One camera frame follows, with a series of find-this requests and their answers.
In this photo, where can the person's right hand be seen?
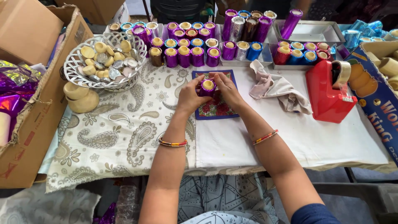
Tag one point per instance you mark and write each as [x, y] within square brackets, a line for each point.
[230, 93]

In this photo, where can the person's left hand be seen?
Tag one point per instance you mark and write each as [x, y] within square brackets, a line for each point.
[188, 98]

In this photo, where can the person's left fingers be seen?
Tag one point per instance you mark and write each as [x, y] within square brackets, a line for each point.
[196, 81]

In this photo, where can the person's right fingers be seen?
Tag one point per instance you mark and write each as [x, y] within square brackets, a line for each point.
[219, 79]

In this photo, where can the purple foil-wrapped wooden holder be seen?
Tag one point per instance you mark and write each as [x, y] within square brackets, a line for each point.
[207, 88]

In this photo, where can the short purple foil holder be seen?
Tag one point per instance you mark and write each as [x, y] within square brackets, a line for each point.
[229, 52]

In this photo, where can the floral mat with blue border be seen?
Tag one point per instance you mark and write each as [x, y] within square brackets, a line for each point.
[217, 109]

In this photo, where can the short silver foil holder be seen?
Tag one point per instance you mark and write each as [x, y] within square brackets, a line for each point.
[242, 52]

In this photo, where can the rows of short foil holders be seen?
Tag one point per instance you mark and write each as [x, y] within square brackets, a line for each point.
[183, 46]

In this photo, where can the short blue foil holder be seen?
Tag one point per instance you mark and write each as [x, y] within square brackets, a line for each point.
[255, 53]

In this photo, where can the small steel tray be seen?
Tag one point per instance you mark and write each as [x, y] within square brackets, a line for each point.
[267, 57]

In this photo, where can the crumpled beige rag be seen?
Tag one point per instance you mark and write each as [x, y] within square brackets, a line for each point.
[273, 88]

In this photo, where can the cluster of tall foil cylinders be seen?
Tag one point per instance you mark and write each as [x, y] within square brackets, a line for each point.
[248, 26]

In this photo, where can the wide steel tray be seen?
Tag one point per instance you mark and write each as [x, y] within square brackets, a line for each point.
[279, 66]

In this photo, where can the red striped left wrist bangles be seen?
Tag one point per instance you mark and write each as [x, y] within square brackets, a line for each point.
[172, 143]

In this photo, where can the red striped wrist bangles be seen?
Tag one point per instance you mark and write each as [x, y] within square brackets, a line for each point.
[265, 137]
[172, 143]

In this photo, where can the black plastic chair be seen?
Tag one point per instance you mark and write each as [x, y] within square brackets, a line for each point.
[180, 11]

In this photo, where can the red striped right wrist bangles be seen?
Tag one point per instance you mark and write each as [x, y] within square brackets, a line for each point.
[265, 137]

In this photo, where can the group of red and blue holders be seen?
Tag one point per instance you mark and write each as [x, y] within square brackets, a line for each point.
[298, 55]

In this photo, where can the tall purple foil cylinder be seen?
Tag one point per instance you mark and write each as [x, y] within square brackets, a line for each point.
[290, 23]

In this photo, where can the heap of round caps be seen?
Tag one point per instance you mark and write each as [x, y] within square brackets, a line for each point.
[107, 60]

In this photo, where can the paisley print tablecloth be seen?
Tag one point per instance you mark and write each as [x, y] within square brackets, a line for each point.
[118, 133]

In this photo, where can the white plastic bag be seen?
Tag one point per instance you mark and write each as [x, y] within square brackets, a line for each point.
[122, 14]

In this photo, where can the empty steel tray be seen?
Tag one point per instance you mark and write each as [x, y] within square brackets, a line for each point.
[314, 32]

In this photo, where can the red tape dispenser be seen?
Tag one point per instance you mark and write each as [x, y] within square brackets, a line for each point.
[325, 96]

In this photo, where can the plain white table cloth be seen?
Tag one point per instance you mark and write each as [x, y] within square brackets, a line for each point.
[311, 140]

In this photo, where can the white woven plastic basket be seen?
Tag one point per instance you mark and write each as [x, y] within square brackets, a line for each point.
[77, 76]

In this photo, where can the person's patterned dress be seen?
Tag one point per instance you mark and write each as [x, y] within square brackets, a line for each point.
[227, 199]

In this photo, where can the small bare wooden cup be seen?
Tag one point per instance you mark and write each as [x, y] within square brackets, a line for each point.
[74, 90]

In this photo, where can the clear tape roll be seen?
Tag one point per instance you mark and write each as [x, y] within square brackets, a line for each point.
[343, 73]

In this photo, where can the brown cardboard box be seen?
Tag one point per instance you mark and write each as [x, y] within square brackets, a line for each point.
[93, 9]

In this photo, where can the clear crumpled plastic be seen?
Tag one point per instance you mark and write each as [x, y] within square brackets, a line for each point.
[127, 205]

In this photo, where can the heap of blue foil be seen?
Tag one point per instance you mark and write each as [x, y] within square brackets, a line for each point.
[362, 31]

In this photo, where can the blue printed carton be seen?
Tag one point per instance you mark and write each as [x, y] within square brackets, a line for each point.
[377, 109]

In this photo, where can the person's blue sleeve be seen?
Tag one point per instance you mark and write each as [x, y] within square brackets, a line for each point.
[314, 214]

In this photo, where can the pile of bare wooden cylinders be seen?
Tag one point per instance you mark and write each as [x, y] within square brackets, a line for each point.
[388, 67]

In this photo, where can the large open cardboard box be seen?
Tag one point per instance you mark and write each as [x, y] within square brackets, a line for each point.
[28, 34]

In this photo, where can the crumpled purple foil sheets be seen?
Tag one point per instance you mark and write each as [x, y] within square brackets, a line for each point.
[15, 90]

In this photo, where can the grey printed fabric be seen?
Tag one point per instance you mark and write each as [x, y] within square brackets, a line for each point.
[46, 205]

